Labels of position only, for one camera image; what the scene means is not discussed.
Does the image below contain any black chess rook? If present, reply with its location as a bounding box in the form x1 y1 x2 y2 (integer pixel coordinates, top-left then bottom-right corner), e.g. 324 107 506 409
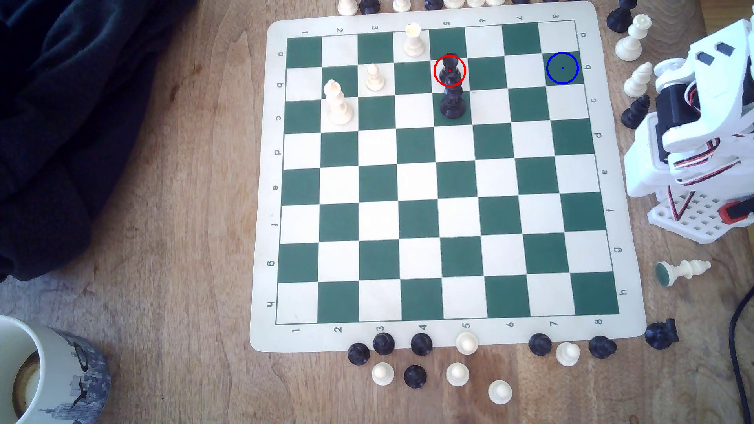
439 54 464 89

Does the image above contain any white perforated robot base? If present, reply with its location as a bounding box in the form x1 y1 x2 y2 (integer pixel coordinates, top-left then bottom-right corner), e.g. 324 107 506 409
647 187 754 245

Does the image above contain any green and cream chess mat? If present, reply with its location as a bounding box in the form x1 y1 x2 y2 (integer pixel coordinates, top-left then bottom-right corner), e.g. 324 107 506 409
249 0 648 354

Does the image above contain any tall white chess bishop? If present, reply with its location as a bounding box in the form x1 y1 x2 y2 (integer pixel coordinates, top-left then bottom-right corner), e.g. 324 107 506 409
323 79 354 126

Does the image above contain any tall black chess king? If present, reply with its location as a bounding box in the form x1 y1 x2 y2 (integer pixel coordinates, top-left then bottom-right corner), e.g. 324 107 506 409
439 75 467 120

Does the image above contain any white chess rook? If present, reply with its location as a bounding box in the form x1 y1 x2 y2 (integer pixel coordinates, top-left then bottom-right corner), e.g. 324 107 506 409
403 22 426 58

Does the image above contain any black chess bishop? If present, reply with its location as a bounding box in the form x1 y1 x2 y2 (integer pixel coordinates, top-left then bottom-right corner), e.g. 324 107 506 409
621 95 650 130

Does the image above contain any white chess queen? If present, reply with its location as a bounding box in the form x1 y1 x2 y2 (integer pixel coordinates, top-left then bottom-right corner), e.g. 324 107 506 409
615 14 652 62

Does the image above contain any black chess knight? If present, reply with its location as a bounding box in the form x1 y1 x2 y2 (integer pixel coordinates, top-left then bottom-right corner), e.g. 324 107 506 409
644 318 679 351

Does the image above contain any white piece with green felt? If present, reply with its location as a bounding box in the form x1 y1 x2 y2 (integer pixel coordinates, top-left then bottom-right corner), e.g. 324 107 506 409
655 259 712 288

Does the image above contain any dark navy cloth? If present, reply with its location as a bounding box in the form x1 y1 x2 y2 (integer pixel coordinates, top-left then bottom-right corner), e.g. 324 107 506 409
0 0 198 282

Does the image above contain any printed ceramic mug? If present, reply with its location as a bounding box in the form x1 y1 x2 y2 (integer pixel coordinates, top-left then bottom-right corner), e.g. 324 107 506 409
0 315 113 424

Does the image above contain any red and black clamp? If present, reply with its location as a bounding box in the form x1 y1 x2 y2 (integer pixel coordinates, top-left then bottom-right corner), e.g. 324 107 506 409
721 199 754 225

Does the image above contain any black cable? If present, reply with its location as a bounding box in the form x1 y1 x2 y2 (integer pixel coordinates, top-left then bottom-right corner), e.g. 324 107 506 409
728 289 754 424

